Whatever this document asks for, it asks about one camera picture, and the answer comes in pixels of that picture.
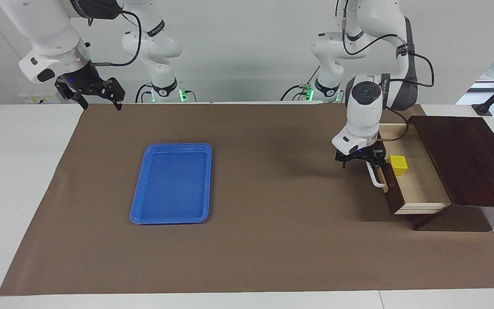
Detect yellow cube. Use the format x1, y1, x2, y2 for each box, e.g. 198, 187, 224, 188
387, 155, 408, 176

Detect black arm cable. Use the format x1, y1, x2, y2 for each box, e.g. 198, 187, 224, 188
340, 0, 435, 142
88, 9, 143, 67

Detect brown table mat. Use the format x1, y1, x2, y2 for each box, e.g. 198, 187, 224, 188
0, 103, 494, 296

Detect black base cable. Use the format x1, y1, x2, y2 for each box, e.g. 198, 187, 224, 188
280, 64, 321, 102
135, 83, 155, 103

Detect wooden drawer with white handle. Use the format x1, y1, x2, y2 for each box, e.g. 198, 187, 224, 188
365, 124, 452, 215

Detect blue plastic tray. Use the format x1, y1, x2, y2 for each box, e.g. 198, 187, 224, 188
130, 143, 212, 225

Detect white box with yellow labels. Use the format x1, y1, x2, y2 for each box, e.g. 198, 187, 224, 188
19, 88, 61, 104

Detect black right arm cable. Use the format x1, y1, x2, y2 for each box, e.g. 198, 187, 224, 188
88, 9, 143, 67

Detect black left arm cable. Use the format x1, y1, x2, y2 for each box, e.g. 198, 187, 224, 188
340, 0, 435, 142

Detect dark wooden drawer cabinet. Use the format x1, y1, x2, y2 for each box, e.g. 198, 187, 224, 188
408, 116, 494, 231

